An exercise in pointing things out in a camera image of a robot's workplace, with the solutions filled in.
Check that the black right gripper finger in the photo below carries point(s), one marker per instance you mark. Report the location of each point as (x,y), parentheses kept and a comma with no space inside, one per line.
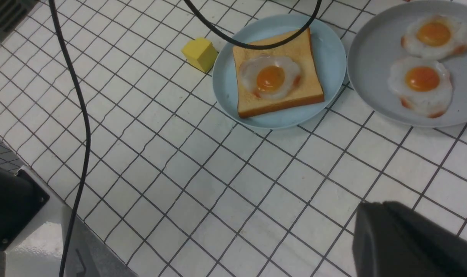
(392,240)

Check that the toast slice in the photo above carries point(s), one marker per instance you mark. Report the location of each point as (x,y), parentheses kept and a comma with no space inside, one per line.
(308,92)

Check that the fried egg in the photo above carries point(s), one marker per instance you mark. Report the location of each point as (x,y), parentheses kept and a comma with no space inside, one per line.
(435,37)
(422,86)
(270,77)

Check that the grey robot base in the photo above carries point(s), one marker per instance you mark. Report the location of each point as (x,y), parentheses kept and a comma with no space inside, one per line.
(34,223)

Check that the grey egg plate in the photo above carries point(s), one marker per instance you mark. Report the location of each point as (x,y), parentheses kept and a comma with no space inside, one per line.
(377,46)

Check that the light blue plate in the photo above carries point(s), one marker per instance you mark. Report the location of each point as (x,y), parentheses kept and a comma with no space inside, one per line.
(330,60)

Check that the yellow cube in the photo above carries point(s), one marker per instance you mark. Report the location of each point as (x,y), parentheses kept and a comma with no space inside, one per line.
(200,53)

